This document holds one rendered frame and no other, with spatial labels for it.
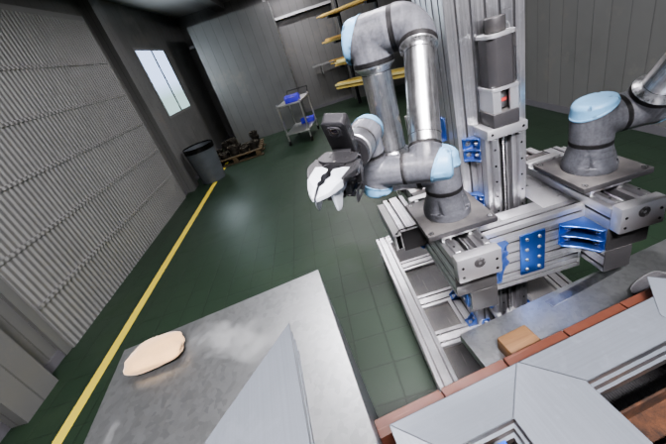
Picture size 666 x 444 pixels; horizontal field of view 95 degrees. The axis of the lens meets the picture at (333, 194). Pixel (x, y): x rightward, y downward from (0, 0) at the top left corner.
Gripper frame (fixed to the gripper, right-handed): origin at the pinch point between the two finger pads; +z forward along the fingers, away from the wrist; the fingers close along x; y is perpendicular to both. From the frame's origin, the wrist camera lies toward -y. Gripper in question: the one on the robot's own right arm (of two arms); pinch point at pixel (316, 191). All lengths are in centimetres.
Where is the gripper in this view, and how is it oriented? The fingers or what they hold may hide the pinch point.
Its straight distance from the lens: 46.4
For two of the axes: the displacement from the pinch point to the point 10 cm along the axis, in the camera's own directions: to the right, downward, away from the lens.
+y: 1.6, 8.6, 4.9
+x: -9.4, -0.3, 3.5
